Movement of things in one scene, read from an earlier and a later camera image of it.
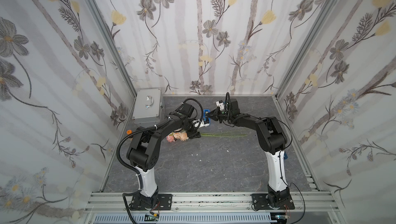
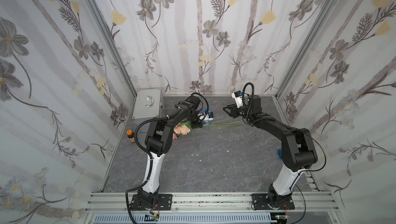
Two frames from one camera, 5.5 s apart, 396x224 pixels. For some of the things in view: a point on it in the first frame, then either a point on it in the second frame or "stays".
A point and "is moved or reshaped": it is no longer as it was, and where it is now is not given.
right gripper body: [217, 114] -> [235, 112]
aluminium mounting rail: [210, 202] stays
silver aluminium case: [148, 107] stays
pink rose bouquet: [183, 136] is moved or reshaped
